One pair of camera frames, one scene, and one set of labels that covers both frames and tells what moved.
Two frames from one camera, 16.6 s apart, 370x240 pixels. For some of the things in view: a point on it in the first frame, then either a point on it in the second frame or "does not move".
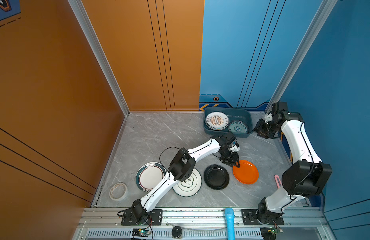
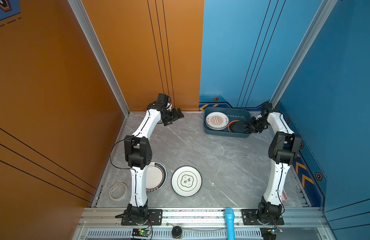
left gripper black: [233, 160] → [174, 116]
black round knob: [177, 232] does not move
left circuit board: [143, 232] does not move
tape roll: [118, 191] does not move
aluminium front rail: [207, 224] does not move
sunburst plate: [217, 121] does not move
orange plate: [247, 173] → [228, 127]
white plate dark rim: [148, 175] does not move
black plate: [216, 177] → [238, 127]
